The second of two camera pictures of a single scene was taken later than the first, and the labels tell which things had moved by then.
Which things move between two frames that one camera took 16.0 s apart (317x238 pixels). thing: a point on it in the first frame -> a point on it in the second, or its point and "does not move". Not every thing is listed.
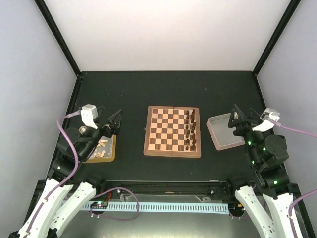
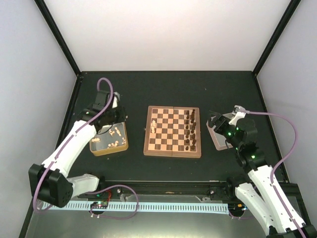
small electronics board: (99, 205) does not move
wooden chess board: (173, 131) does not move
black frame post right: (290, 11) does not move
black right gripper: (241, 119) -> (219, 118)
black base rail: (75, 188) does not move
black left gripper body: (107, 131) -> (114, 119)
